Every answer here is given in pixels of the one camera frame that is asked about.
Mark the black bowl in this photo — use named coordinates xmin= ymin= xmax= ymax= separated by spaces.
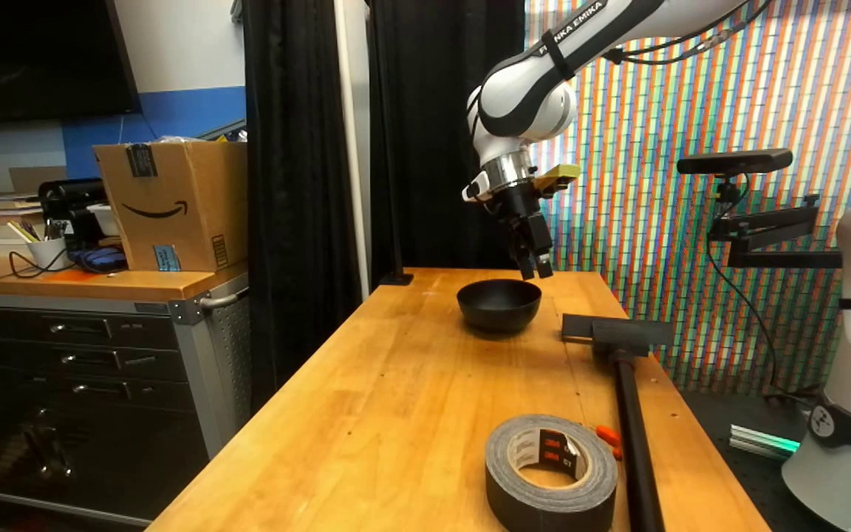
xmin=456 ymin=278 xmax=545 ymax=338

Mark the black curtain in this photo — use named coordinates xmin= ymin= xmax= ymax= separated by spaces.
xmin=365 ymin=0 xmax=529 ymax=289
xmin=236 ymin=0 xmax=365 ymax=408

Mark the orange handled hex key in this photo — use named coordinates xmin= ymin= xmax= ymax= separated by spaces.
xmin=595 ymin=422 xmax=626 ymax=465

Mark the cardboard shipping box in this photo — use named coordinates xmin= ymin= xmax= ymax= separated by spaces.
xmin=91 ymin=136 xmax=252 ymax=276

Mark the black curtain stand foot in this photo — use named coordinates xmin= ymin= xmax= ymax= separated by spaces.
xmin=379 ymin=266 xmax=418 ymax=289

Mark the black bar camera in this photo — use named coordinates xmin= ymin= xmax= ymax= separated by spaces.
xmin=676 ymin=149 xmax=795 ymax=180

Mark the striped iridescent backdrop screen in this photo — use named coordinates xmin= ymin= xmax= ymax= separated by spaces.
xmin=524 ymin=0 xmax=851 ymax=396

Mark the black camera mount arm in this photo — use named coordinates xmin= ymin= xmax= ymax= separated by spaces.
xmin=707 ymin=193 xmax=848 ymax=273

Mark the grey drawer workbench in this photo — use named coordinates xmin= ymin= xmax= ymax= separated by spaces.
xmin=0 ymin=260 xmax=252 ymax=527

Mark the black desk device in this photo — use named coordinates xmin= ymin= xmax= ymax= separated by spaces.
xmin=38 ymin=176 xmax=131 ymax=276

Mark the white cup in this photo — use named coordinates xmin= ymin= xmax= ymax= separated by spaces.
xmin=22 ymin=233 xmax=71 ymax=273

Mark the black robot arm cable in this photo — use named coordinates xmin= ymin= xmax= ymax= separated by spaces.
xmin=601 ymin=0 xmax=774 ymax=69

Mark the black camera cable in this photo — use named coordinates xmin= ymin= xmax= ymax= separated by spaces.
xmin=703 ymin=233 xmax=821 ymax=403

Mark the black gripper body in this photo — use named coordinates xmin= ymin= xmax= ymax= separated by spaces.
xmin=487 ymin=180 xmax=551 ymax=245

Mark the black wall monitor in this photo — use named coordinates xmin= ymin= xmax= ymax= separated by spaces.
xmin=0 ymin=0 xmax=142 ymax=131

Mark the grey duct tape roll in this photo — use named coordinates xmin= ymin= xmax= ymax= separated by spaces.
xmin=481 ymin=411 xmax=622 ymax=532

